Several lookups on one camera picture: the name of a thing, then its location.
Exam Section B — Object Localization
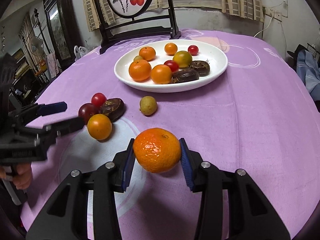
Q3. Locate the dark red cherry tomato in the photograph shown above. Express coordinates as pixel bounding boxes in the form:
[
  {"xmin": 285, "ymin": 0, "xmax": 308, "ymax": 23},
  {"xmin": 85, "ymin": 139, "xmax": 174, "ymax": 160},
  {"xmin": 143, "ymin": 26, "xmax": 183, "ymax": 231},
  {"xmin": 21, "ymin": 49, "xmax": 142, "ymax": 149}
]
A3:
[{"xmin": 78, "ymin": 103, "xmax": 99, "ymax": 125}]

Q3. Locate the smooth orange tomato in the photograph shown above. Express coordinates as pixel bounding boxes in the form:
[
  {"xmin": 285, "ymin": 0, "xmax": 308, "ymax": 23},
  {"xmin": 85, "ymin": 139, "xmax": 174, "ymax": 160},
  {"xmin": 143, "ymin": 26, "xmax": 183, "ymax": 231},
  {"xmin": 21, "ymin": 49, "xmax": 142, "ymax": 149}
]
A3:
[{"xmin": 87, "ymin": 114, "xmax": 112, "ymax": 140}]

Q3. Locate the bright red cherry tomato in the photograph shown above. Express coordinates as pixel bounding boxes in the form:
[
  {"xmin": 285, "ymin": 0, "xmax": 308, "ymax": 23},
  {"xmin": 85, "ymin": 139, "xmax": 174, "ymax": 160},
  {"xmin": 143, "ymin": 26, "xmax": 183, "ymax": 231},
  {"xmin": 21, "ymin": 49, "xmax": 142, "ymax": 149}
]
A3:
[{"xmin": 91, "ymin": 93, "xmax": 107, "ymax": 110}]

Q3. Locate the rough skinned mandarin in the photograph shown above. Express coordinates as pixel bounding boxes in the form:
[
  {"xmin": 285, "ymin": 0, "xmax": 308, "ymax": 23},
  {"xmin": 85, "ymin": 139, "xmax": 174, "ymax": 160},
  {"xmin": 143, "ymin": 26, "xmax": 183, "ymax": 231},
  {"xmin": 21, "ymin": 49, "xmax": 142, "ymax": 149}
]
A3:
[{"xmin": 133, "ymin": 128, "xmax": 182, "ymax": 173}]

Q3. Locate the large mandarin orange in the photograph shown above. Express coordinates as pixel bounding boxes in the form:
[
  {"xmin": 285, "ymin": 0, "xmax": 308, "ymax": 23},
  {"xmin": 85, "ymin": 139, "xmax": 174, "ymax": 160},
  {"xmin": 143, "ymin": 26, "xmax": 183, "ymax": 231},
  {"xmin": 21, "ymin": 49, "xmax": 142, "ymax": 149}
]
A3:
[{"xmin": 129, "ymin": 60, "xmax": 151, "ymax": 82}]

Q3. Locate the orange round tomato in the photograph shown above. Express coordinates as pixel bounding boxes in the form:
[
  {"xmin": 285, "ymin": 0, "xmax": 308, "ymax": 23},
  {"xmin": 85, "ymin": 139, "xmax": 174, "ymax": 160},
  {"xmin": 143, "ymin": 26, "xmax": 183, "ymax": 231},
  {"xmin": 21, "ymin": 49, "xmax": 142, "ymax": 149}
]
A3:
[{"xmin": 150, "ymin": 64, "xmax": 172, "ymax": 85}]

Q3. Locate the person's left hand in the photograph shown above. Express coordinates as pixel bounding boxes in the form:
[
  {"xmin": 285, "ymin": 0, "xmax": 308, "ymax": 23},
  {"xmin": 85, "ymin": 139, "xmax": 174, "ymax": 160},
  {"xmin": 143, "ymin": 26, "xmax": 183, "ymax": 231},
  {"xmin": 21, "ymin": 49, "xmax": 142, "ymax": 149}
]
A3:
[{"xmin": 1, "ymin": 163, "xmax": 33, "ymax": 190}]

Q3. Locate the standing electric fan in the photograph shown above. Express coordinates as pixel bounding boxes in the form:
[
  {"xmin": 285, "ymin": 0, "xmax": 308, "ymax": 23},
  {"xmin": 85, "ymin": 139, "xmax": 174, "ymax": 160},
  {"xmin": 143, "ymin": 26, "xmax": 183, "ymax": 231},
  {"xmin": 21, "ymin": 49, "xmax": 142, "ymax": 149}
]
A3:
[{"xmin": 28, "ymin": 36, "xmax": 51, "ymax": 66}]

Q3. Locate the white plastic bag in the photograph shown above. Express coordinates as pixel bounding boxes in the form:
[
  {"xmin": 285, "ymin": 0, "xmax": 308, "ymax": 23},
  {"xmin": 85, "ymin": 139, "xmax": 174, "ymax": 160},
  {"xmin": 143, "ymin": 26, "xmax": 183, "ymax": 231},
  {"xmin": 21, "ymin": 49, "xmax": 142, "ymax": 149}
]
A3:
[{"xmin": 74, "ymin": 46, "xmax": 89, "ymax": 61}]

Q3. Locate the purple printed tablecloth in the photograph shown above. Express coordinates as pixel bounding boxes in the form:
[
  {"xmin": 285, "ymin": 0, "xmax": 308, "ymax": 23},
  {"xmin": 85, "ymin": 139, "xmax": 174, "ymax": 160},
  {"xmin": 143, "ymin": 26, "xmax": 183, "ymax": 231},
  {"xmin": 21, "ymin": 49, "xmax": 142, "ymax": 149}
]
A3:
[{"xmin": 21, "ymin": 30, "xmax": 319, "ymax": 237}]

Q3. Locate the dark framed mirror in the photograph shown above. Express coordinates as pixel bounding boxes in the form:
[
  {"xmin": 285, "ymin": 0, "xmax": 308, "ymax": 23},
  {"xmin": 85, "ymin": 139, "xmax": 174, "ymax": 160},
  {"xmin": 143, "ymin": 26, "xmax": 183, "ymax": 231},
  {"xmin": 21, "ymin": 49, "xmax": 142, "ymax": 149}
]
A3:
[{"xmin": 43, "ymin": 0, "xmax": 81, "ymax": 70}]

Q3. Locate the yellow green longan fruit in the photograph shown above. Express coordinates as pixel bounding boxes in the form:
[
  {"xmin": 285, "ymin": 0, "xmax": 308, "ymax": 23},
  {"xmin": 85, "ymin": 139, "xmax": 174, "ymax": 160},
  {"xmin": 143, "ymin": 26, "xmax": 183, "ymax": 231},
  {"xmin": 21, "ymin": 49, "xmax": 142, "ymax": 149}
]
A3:
[{"xmin": 139, "ymin": 96, "xmax": 157, "ymax": 116}]

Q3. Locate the small green fruit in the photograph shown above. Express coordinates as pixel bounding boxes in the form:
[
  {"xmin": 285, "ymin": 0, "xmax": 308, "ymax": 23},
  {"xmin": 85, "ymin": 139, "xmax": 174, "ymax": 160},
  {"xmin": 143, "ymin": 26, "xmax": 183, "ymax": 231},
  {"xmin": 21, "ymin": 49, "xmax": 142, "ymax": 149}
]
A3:
[{"xmin": 133, "ymin": 55, "xmax": 143, "ymax": 62}]

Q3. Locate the small mandarin orange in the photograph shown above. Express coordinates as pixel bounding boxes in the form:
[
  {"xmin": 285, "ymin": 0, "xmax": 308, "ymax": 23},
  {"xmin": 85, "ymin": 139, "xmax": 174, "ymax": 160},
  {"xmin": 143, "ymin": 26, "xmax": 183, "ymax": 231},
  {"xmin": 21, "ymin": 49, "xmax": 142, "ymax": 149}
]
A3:
[{"xmin": 139, "ymin": 46, "xmax": 156, "ymax": 61}]

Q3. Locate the dark brown water chestnut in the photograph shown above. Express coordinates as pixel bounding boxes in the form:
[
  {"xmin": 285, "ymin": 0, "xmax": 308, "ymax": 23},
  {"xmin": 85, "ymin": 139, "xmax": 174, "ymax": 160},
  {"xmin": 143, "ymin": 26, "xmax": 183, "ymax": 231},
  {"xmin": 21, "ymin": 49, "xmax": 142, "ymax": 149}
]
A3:
[{"xmin": 189, "ymin": 60, "xmax": 210, "ymax": 76}]

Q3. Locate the small orange tomato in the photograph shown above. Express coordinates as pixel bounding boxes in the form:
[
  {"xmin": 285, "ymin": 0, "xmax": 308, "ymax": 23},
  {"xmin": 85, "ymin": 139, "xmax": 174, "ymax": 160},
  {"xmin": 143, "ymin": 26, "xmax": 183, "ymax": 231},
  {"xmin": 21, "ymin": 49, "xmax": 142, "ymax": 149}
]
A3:
[{"xmin": 164, "ymin": 43, "xmax": 178, "ymax": 56}]

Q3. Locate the yellow green tomato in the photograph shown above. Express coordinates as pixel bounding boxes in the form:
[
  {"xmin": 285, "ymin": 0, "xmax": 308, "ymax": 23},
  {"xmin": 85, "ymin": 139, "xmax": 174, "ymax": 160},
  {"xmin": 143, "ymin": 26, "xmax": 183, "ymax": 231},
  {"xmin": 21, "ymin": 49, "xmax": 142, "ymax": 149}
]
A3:
[{"xmin": 172, "ymin": 50, "xmax": 193, "ymax": 68}]

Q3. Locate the blue cloth pile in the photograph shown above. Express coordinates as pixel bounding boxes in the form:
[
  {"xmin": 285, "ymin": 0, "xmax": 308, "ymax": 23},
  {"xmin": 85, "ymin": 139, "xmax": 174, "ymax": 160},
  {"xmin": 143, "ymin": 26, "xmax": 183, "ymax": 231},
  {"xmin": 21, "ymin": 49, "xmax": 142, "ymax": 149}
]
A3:
[{"xmin": 297, "ymin": 50, "xmax": 320, "ymax": 101}]

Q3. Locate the small red cherry tomato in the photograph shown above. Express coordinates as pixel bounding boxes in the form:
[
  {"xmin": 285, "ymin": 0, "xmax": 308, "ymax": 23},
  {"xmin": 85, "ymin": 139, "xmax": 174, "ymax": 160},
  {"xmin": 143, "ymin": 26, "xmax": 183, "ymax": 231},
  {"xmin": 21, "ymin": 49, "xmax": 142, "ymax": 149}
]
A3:
[{"xmin": 188, "ymin": 45, "xmax": 199, "ymax": 56}]

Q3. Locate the white power cable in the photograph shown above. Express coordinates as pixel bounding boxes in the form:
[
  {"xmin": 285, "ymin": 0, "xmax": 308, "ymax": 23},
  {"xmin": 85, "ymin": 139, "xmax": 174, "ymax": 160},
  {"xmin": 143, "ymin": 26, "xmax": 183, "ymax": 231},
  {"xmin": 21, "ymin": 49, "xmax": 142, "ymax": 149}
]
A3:
[{"xmin": 253, "ymin": 13, "xmax": 275, "ymax": 39}]

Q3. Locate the white wall socket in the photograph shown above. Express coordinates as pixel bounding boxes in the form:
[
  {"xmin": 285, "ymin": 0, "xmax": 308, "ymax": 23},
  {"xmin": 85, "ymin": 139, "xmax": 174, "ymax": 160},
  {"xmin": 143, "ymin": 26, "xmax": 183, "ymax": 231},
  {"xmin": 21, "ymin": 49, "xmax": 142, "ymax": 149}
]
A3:
[{"xmin": 264, "ymin": 7, "xmax": 283, "ymax": 22}]

